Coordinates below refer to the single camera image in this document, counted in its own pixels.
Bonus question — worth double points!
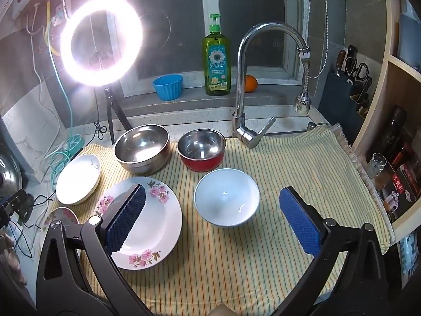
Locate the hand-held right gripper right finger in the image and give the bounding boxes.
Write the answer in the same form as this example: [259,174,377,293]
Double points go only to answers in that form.
[270,186,390,316]

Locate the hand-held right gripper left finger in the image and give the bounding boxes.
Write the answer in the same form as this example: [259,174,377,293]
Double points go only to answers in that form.
[36,184,147,316]

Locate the large stainless steel bowl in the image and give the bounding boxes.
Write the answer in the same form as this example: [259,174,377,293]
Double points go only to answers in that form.
[114,124,172,176]

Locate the large pink floral plate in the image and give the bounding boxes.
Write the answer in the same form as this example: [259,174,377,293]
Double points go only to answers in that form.
[94,176,183,270]

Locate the steel pot lid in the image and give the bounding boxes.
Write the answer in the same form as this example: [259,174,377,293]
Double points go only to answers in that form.
[0,132,23,198]

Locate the small floral plate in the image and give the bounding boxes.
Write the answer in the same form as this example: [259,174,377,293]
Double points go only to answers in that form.
[42,207,80,238]

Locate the white plate with sprig print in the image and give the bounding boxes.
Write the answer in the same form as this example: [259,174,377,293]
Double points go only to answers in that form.
[56,154,102,205]

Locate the white ceramic bowl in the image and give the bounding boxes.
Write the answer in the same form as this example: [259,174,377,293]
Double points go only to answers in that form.
[194,168,260,228]

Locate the yellow striped cloth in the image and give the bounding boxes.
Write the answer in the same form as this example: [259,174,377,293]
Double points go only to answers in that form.
[67,123,397,316]

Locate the clear glass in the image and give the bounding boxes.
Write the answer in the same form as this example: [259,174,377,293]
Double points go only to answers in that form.
[367,153,388,179]

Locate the red steel bowl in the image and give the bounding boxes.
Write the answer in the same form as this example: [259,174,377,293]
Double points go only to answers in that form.
[177,129,227,172]

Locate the dark printed box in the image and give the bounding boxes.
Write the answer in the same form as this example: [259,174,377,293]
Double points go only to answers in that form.
[378,165,421,222]

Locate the black tripod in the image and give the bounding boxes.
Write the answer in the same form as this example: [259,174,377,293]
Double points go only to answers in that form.
[103,87,134,144]

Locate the blue patterned cloth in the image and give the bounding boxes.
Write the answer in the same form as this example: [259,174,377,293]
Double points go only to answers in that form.
[397,233,421,272]

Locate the flexible faucet sprayer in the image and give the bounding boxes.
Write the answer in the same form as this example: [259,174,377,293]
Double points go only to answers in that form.
[293,53,313,114]

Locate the dark knife block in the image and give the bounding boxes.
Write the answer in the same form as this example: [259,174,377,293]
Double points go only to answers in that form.
[317,71,372,139]

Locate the dark bottle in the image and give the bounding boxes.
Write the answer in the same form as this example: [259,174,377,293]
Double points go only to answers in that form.
[387,105,407,160]

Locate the blue ribbed bowl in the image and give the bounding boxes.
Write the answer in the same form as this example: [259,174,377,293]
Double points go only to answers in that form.
[153,74,183,101]

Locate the chrome faucet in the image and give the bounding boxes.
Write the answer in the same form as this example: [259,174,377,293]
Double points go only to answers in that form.
[232,22,311,150]

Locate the wooden shelf unit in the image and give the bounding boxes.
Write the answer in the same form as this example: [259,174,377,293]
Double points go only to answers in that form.
[350,0,421,238]

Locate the green dish soap bottle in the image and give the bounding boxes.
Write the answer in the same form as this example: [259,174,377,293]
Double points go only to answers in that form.
[202,14,231,97]

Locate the thin black cable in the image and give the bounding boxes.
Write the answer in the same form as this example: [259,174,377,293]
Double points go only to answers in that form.
[8,194,57,258]

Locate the black ring light cable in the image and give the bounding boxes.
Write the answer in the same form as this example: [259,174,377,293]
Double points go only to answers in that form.
[93,89,106,140]

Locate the teal cable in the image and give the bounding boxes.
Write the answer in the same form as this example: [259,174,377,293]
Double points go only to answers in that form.
[48,13,73,139]

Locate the black handled scissors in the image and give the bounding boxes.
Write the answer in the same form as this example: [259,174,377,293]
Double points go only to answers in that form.
[347,57,369,84]

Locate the white bead cord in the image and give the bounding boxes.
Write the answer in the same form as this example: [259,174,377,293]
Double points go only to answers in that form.
[312,0,330,80]

